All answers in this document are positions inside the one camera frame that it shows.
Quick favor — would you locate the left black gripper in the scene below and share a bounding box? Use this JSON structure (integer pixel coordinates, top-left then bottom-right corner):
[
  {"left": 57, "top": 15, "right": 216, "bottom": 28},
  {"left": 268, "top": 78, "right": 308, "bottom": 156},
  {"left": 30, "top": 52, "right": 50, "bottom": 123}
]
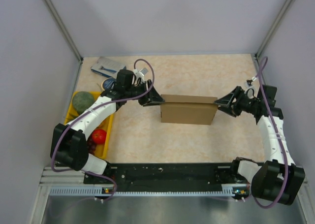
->
[{"left": 126, "top": 79, "right": 165, "bottom": 106}]

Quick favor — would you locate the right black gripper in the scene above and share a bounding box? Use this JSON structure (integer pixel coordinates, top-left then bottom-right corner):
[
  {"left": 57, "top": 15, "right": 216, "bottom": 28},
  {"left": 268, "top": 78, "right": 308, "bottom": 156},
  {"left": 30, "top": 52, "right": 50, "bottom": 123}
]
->
[{"left": 214, "top": 86, "right": 260, "bottom": 117}]

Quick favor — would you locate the brown cardboard box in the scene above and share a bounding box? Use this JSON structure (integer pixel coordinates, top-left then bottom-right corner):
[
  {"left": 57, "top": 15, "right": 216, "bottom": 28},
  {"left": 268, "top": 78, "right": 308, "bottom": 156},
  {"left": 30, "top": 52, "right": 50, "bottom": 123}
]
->
[{"left": 160, "top": 95, "right": 218, "bottom": 125}]

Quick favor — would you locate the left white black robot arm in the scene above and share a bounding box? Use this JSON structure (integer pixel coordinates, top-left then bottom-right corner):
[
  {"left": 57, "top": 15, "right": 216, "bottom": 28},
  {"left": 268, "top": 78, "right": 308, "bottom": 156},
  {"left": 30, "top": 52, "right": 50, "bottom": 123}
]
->
[{"left": 51, "top": 69, "right": 164, "bottom": 183}]

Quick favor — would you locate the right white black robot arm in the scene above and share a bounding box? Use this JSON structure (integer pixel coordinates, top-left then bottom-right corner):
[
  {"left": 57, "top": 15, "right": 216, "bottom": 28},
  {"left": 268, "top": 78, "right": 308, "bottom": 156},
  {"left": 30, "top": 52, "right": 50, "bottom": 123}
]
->
[{"left": 215, "top": 85, "right": 305, "bottom": 205}]

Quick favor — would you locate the blue razor package box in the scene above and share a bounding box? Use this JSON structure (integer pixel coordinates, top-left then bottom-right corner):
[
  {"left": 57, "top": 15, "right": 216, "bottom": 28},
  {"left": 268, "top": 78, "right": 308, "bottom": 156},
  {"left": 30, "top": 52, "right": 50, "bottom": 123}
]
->
[{"left": 91, "top": 57, "right": 126, "bottom": 78}]

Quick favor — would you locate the blue tape roll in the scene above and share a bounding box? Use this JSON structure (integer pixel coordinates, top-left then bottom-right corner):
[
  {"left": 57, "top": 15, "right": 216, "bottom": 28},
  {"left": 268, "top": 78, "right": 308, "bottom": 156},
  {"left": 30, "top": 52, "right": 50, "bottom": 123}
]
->
[{"left": 101, "top": 77, "right": 116, "bottom": 91}]

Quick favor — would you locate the yellow plastic tray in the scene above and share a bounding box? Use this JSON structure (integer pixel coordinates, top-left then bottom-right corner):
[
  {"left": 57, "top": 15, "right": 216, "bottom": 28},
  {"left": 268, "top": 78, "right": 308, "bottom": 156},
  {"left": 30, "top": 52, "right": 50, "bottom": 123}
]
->
[{"left": 64, "top": 91, "right": 114, "bottom": 160}]

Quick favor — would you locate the red tomato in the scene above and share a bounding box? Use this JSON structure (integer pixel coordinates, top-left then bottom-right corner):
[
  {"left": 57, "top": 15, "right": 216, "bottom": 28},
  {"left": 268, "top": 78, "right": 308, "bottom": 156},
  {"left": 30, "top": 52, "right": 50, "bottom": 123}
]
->
[{"left": 91, "top": 129, "right": 107, "bottom": 144}]

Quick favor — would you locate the green cantaloupe melon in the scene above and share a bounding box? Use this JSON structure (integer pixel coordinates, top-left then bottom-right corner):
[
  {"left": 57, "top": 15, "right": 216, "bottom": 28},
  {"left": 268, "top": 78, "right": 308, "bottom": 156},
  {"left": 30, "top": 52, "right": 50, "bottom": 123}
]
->
[{"left": 72, "top": 91, "right": 95, "bottom": 115}]

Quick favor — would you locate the purple grape bunch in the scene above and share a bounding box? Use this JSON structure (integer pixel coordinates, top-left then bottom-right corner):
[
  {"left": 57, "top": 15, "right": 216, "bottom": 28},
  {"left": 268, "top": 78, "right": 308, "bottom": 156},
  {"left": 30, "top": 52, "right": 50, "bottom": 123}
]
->
[{"left": 87, "top": 137, "right": 96, "bottom": 155}]

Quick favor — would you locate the orange toy pineapple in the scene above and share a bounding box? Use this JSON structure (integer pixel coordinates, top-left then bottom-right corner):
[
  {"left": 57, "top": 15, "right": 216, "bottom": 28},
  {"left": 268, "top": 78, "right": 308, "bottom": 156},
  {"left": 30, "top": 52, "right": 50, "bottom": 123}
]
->
[{"left": 68, "top": 113, "right": 78, "bottom": 120}]

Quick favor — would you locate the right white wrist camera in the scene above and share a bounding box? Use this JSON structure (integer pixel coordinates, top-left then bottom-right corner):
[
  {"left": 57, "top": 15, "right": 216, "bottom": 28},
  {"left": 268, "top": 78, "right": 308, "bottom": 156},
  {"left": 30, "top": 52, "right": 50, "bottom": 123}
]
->
[{"left": 245, "top": 76, "right": 257, "bottom": 98}]

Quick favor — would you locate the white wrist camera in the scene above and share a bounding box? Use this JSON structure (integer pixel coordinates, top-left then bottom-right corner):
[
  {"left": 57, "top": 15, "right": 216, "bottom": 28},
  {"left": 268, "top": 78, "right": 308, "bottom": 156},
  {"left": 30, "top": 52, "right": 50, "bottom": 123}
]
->
[
  {"left": 245, "top": 76, "right": 257, "bottom": 98},
  {"left": 133, "top": 67, "right": 149, "bottom": 82}
]

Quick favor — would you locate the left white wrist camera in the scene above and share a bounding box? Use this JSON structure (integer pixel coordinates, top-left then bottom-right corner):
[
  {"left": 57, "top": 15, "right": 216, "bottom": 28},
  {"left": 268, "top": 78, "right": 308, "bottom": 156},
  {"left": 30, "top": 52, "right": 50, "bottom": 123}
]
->
[{"left": 133, "top": 67, "right": 149, "bottom": 82}]

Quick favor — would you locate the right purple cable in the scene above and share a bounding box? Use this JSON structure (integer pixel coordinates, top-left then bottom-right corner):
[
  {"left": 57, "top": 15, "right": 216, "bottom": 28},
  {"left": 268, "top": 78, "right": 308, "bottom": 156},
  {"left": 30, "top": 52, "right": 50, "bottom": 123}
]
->
[{"left": 252, "top": 56, "right": 290, "bottom": 208}]

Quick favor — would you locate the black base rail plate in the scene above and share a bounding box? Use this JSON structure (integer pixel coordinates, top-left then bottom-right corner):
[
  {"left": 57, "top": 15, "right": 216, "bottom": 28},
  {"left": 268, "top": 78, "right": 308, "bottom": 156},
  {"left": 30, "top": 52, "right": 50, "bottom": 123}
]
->
[{"left": 83, "top": 162, "right": 254, "bottom": 192}]

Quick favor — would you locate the white slotted cable duct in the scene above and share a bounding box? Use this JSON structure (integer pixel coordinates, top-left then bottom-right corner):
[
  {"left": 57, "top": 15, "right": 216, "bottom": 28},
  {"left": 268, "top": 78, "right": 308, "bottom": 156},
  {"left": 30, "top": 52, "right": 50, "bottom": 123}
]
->
[{"left": 49, "top": 184, "right": 250, "bottom": 197}]

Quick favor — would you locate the left aluminium frame post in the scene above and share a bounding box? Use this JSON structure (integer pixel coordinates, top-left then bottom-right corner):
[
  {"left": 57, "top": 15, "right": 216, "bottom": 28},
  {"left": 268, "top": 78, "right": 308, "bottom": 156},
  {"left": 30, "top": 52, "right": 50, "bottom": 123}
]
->
[{"left": 43, "top": 0, "right": 83, "bottom": 62}]

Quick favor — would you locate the aluminium frame post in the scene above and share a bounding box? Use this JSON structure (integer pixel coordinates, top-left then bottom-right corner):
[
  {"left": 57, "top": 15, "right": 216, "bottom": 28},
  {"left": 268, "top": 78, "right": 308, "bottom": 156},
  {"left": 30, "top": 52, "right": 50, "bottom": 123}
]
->
[
  {"left": 254, "top": 0, "right": 295, "bottom": 59},
  {"left": 43, "top": 0, "right": 83, "bottom": 62}
]

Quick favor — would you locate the right aluminium frame post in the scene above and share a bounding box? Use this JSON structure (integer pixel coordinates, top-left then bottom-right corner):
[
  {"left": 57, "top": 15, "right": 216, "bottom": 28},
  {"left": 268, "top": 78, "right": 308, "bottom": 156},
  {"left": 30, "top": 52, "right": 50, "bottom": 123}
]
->
[{"left": 254, "top": 0, "right": 295, "bottom": 59}]

